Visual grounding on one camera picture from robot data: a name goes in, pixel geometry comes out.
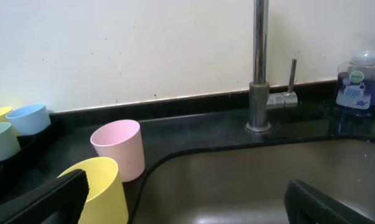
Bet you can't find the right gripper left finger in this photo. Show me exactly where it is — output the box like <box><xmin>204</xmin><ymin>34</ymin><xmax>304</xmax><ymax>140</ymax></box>
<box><xmin>0</xmin><ymin>169</ymin><xmax>90</xmax><ymax>224</ymax></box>

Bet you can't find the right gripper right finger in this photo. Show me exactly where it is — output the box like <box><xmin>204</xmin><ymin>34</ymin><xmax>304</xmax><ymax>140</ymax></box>
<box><xmin>283</xmin><ymin>179</ymin><xmax>375</xmax><ymax>224</ymax></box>

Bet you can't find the pink cup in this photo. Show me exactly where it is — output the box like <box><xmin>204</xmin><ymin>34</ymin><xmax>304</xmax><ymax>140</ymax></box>
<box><xmin>90</xmin><ymin>119</ymin><xmax>146</xmax><ymax>183</ymax></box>

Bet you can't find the black tray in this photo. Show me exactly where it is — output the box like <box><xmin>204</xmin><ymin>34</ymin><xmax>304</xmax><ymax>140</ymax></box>
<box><xmin>0</xmin><ymin>114</ymin><xmax>63</xmax><ymax>206</ymax></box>

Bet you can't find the green cup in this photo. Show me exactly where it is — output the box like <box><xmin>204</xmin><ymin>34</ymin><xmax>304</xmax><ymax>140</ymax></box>
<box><xmin>0</xmin><ymin>121</ymin><xmax>22</xmax><ymax>163</ymax></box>

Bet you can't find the steel sink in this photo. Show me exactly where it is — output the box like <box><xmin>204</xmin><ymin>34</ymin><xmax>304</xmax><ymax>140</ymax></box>
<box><xmin>134</xmin><ymin>138</ymin><xmax>375</xmax><ymax>224</ymax></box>

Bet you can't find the blue cup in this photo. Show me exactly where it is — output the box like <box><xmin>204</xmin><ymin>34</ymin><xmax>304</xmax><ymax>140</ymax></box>
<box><xmin>6</xmin><ymin>103</ymin><xmax>52</xmax><ymax>136</ymax></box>

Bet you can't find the blue soap bottle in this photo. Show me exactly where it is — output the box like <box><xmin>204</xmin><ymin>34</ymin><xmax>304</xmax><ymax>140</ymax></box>
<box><xmin>333</xmin><ymin>46</ymin><xmax>375</xmax><ymax>118</ymax></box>

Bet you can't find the steel tap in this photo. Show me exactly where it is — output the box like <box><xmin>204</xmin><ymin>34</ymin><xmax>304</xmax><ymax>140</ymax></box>
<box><xmin>244</xmin><ymin>0</ymin><xmax>299</xmax><ymax>133</ymax></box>

